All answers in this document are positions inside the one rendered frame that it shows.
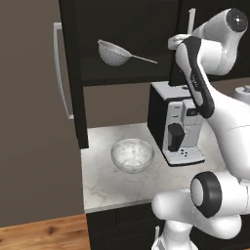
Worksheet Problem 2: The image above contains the black wall cabinet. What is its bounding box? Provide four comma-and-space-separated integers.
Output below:
78, 0, 181, 88

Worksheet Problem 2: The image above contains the white round appliance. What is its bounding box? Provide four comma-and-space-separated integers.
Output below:
232, 85, 250, 105

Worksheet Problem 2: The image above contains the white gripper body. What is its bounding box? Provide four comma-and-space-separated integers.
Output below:
167, 33, 193, 51

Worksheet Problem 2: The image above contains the black and white coffee machine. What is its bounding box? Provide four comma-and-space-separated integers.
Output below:
146, 81, 207, 168

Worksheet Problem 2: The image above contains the silver long door handle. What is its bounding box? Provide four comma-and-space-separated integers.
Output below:
53, 21, 75, 121

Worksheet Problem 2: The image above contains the black base cabinet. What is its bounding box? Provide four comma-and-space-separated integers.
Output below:
85, 202, 250, 250

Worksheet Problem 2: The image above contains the clear glass bowl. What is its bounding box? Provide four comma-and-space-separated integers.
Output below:
109, 138, 155, 175

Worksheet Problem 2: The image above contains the silver base cabinet handle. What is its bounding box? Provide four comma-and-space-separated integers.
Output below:
154, 225, 161, 244

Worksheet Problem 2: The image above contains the silver short door handle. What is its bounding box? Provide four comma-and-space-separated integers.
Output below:
187, 8, 197, 35

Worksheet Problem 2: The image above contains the black closed cabinet door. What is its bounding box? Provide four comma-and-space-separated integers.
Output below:
168, 0, 250, 87

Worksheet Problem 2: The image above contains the silver mesh tea strainer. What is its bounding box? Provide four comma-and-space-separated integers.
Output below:
97, 38, 159, 67

